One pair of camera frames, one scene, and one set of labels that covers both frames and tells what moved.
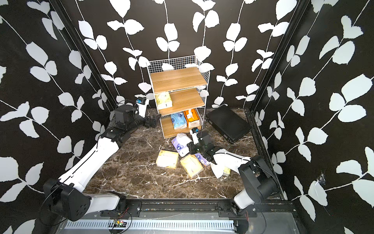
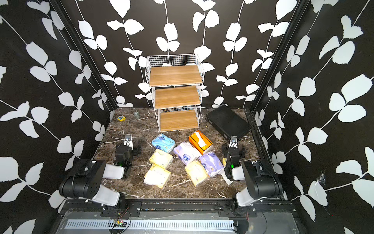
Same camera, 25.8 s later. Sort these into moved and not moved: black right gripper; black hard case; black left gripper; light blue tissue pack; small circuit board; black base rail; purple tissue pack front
Moved: light blue tissue pack; purple tissue pack front; black right gripper; black left gripper
Not moved: small circuit board; black base rail; black hard case
